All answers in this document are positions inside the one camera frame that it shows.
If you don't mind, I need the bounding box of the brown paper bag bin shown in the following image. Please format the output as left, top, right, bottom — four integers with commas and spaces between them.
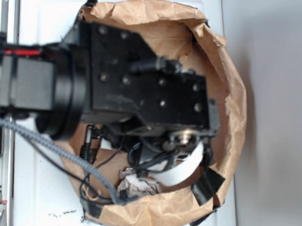
49, 0, 252, 226

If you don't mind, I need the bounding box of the aluminium frame rail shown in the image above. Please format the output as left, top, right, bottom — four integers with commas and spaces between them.
0, 0, 20, 226

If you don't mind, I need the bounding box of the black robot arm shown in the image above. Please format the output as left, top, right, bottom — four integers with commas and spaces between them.
0, 21, 220, 151

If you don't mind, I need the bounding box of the white paper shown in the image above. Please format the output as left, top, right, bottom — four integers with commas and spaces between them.
117, 167, 163, 198

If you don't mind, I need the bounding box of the white curved plastic strip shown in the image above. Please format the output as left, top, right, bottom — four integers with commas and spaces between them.
150, 141, 204, 187

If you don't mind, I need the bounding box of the thin black wire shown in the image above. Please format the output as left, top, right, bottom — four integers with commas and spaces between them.
32, 122, 181, 204

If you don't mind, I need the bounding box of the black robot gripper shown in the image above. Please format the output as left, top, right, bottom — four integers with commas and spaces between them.
56, 20, 224, 157

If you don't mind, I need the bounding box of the grey braided cable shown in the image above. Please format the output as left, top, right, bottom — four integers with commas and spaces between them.
0, 117, 143, 206

